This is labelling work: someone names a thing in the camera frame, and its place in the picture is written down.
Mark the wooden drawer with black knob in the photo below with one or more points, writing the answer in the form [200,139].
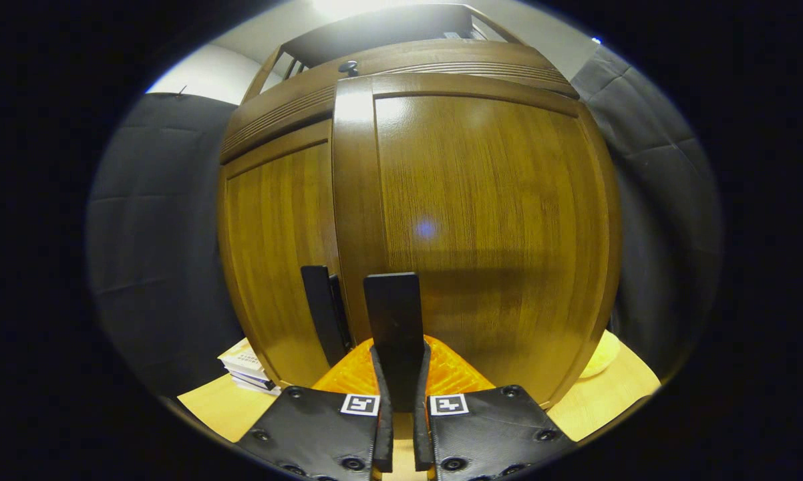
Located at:
[441,53]

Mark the brown wooden shoe cabinet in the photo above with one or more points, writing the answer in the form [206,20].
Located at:
[288,113]

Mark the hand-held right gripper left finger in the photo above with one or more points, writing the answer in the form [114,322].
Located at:
[383,434]

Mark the white orange cover book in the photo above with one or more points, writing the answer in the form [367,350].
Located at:
[241,354]

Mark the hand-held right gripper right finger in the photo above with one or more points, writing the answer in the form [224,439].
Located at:
[423,434]

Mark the thin white book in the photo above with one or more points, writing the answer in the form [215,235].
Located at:
[264,389]
[254,379]

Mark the yellow round bun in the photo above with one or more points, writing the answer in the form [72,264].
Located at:
[602,357]

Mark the wooden shoe cabinet door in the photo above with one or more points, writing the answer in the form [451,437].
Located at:
[274,234]
[495,200]

